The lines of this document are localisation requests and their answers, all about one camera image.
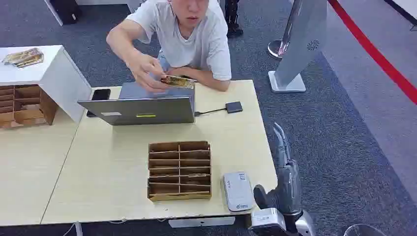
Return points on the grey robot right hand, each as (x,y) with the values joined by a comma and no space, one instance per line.
(288,192)

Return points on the person's right hand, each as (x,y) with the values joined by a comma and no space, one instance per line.
(145,71)

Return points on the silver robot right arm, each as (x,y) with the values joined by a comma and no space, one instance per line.
(304,226)

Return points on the grey laptop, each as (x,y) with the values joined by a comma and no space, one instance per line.
(146,110)

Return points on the black smartphone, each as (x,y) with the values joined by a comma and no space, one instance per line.
(100,94)

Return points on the white flat device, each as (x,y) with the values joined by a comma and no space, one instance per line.
(238,192)

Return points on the person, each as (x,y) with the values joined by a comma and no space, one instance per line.
(195,42)

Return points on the white cabinet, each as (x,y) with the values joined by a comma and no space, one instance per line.
(62,81)

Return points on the clear plastic dome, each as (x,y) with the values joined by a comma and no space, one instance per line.
(363,230)

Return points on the black adapter box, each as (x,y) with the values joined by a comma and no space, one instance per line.
(234,107)

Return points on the black bag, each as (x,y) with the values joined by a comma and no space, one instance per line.
(66,11)

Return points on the black robot legs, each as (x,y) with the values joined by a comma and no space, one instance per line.
(233,19)

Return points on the wooden card box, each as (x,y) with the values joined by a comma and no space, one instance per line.
(179,195)

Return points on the stack of printed cards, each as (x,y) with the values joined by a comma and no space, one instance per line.
(24,58)

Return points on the wooden compartment box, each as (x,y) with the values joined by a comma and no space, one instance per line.
(29,114)

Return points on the chrome stanchion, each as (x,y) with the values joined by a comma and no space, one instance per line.
(276,49)

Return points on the grey kiosk stand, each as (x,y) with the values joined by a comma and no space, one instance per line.
(303,42)

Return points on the red barrier belt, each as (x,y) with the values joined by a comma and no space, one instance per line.
(374,53)

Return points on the white desk leg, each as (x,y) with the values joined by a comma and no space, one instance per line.
(79,229)

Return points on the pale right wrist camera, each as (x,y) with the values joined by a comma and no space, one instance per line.
(267,221)

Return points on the white frame leg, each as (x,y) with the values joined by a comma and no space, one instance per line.
(53,11)

